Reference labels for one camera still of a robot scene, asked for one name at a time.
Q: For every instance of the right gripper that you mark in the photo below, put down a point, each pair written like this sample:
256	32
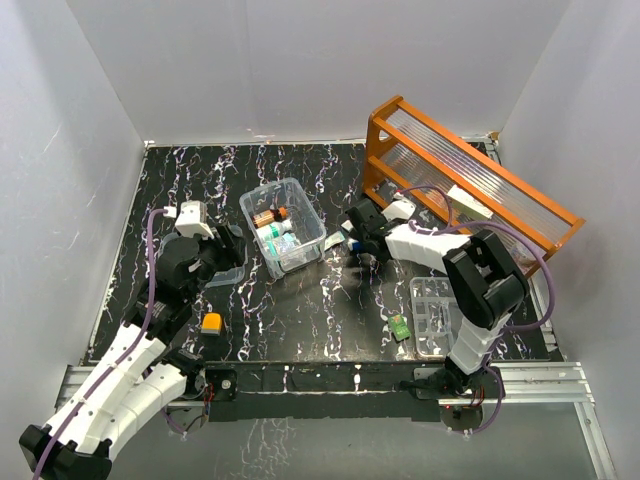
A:
357	236

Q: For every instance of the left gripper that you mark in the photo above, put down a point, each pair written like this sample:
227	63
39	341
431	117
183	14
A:
228	247

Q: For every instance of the blue white bandage roll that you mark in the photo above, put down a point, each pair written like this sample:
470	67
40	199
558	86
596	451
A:
354	246

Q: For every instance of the white bottle green label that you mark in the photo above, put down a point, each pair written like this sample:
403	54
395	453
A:
274	230

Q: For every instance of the brown bottle orange cap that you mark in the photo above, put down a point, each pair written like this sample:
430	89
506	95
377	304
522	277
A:
269	216

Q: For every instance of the blue sachet pack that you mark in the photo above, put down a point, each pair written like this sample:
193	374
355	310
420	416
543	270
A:
275	246
287	248

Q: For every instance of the clear plastic storage box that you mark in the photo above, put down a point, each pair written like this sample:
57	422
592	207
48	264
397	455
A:
307	225

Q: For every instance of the white medicine carton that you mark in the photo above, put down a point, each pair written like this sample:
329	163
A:
468	205

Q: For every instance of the clear compartment tray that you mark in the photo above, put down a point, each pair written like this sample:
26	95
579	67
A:
436	316

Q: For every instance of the small green packet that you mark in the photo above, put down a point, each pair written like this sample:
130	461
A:
399	327

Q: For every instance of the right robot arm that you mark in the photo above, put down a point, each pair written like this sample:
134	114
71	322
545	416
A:
486	283

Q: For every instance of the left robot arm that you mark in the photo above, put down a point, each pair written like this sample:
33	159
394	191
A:
141	373

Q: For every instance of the clear plastic box lid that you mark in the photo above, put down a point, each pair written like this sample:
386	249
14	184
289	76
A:
178	261

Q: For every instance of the orange wooden shelf rack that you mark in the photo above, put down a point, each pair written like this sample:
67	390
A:
405	148

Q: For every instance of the yellow orange small box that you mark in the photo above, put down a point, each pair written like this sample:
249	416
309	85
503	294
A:
212	324

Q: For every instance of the clear tape roll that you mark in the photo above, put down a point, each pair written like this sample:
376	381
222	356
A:
523	257

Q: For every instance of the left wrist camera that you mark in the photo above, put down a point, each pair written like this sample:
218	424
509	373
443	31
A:
190	219

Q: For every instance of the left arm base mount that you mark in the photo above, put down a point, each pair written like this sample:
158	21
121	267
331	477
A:
200	382

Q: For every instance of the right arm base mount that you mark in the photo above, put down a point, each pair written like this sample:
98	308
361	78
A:
444	384

